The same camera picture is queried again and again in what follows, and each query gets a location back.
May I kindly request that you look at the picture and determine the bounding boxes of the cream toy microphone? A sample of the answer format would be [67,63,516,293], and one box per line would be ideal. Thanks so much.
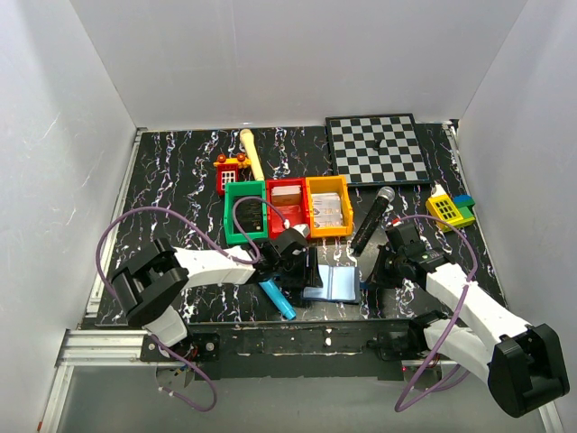
[240,129,265,181]

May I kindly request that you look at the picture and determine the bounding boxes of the black cards in green bin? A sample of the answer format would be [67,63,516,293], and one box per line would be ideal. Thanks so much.
[235,199,265,235]

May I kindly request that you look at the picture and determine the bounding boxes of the black grey chessboard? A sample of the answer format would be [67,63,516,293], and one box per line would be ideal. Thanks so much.
[325,114,431,187]

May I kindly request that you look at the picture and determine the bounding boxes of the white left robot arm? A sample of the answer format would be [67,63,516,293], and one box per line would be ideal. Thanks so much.
[110,228,323,347]

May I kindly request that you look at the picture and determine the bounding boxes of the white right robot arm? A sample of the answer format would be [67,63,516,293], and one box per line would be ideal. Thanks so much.
[368,221,570,418]

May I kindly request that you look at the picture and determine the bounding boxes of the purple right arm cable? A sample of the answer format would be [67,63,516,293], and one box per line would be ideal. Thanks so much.
[389,214,480,414]

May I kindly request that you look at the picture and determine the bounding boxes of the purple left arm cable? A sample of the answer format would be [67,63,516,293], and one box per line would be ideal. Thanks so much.
[96,196,292,412]

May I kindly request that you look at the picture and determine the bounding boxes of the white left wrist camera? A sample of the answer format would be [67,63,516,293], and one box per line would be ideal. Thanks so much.
[290,224,310,239]

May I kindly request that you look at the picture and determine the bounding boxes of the cards in red bin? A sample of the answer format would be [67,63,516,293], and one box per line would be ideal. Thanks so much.
[270,185,304,226]

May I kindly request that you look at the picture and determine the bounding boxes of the red toy brick house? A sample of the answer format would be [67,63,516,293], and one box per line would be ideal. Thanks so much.
[213,152,252,197]

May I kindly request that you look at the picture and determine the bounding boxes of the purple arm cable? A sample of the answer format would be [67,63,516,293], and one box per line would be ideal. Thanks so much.
[96,196,292,412]
[389,214,480,414]

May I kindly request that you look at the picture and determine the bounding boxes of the black toy microphone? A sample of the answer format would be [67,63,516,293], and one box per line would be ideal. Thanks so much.
[350,186,395,256]

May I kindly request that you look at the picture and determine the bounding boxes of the light blue toy microphone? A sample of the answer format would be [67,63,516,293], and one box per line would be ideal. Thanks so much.
[259,280,297,320]

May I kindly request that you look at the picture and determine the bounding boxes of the yellow green toy brick house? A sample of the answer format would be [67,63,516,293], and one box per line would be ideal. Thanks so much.
[426,184,476,228]

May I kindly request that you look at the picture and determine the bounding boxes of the yellow plastic bin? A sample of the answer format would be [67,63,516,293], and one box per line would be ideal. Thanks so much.
[306,175,353,238]

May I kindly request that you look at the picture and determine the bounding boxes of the navy blue card holder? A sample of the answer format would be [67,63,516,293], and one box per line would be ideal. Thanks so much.
[302,264,360,304]

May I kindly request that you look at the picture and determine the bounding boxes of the green plastic bin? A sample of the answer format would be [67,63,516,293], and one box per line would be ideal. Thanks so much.
[224,180,269,246]

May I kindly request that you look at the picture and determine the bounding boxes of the white cards in yellow bin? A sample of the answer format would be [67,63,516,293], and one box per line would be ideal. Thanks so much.
[311,192,344,229]

